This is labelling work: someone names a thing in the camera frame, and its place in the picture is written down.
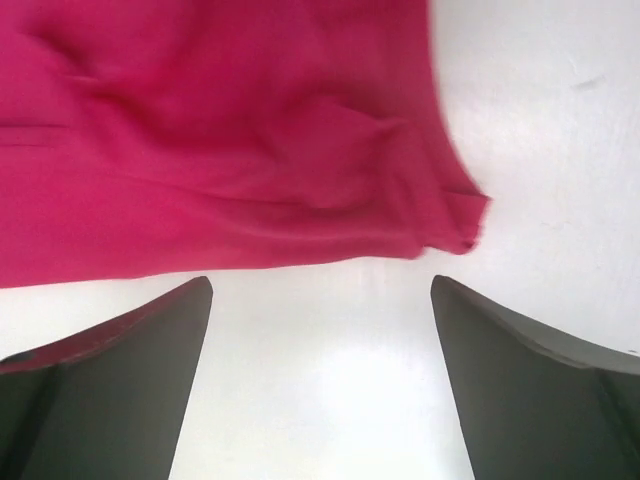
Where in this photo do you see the pink t shirt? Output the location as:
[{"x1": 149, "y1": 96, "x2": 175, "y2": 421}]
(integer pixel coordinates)
[{"x1": 1, "y1": 1, "x2": 488, "y2": 288}]

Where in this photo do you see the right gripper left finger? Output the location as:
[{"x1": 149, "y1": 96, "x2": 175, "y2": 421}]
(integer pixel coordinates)
[{"x1": 1, "y1": 277, "x2": 213, "y2": 480}]

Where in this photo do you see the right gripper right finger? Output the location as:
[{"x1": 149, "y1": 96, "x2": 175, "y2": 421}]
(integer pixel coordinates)
[{"x1": 431, "y1": 276, "x2": 639, "y2": 479}]

